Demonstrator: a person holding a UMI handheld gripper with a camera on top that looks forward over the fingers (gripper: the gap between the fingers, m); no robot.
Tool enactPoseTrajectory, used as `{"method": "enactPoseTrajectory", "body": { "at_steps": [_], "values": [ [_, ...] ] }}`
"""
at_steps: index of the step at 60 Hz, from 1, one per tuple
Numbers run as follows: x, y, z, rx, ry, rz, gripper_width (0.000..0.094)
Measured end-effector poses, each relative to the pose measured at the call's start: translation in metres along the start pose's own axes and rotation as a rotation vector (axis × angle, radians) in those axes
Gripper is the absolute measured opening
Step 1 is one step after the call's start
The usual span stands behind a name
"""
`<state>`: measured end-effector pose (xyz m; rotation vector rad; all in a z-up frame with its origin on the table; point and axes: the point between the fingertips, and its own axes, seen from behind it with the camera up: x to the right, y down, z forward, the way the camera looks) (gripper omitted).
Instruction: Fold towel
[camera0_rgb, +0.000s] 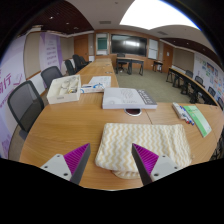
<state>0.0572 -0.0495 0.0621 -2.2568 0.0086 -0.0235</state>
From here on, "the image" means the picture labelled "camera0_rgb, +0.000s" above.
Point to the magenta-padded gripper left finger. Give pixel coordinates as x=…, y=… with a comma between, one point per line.
x=60, y=166

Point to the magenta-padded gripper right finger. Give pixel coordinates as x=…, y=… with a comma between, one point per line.
x=161, y=166

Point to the cream zigzag patterned towel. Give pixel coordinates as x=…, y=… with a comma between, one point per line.
x=143, y=136

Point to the pack of whiteboard markers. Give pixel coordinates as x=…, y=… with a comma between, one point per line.
x=181, y=112

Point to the green booklet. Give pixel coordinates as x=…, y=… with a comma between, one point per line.
x=198, y=119

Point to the round metal table grommet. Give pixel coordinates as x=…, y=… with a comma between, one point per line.
x=133, y=112

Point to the black mesh office chair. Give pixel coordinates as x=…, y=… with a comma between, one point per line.
x=25, y=105
x=50, y=75
x=78, y=61
x=69, y=66

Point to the open white cardboard box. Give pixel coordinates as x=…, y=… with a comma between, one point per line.
x=63, y=95

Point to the large flat white box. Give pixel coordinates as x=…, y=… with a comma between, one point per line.
x=126, y=98

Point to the small blue and white box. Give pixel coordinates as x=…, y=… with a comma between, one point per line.
x=91, y=88

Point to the long curved conference table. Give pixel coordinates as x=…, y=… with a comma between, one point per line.
x=186, y=80

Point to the row of black chairs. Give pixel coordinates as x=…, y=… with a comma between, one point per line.
x=199, y=80

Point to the white printed paper sheet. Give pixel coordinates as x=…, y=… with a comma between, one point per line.
x=100, y=81

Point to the small dark side table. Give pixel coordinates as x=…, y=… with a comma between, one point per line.
x=157, y=63

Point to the dark-legged presenter desk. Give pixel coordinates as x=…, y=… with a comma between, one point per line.
x=133, y=61

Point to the brown wooden door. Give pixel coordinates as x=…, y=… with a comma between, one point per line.
x=167, y=56
x=81, y=46

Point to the black swivel chair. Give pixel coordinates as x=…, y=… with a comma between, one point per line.
x=121, y=63

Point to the plain white whiteboard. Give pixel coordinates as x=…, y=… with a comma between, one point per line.
x=153, y=49

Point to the whiteboard with green screen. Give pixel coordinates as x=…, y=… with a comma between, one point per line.
x=102, y=43

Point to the large ceiling light panel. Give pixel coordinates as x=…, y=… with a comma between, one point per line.
x=156, y=15

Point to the wide purple lettered wall banner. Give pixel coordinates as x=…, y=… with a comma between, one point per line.
x=8, y=80

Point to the colourful wall poster board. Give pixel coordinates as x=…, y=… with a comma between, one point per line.
x=210, y=71

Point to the narrow purple wall banner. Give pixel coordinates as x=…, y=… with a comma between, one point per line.
x=50, y=50

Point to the large black wall screen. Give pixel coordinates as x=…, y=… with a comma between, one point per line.
x=128, y=45

